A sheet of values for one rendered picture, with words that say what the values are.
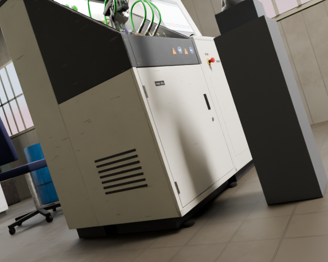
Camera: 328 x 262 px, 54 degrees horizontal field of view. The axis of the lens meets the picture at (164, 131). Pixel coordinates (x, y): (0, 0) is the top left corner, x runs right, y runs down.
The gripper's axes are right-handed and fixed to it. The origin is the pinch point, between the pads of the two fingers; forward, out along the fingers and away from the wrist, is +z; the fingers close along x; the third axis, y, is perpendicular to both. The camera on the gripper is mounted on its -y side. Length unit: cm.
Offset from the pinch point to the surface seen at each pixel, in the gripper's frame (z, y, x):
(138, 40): 18.8, 23.4, -21.4
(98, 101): 39, -4, -33
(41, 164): 59, -153, 23
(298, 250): 111, 77, -53
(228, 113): 67, 23, 51
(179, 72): 36.2, 23.3, 6.9
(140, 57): 27.5, 23.4, -24.6
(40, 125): 38, -56, -33
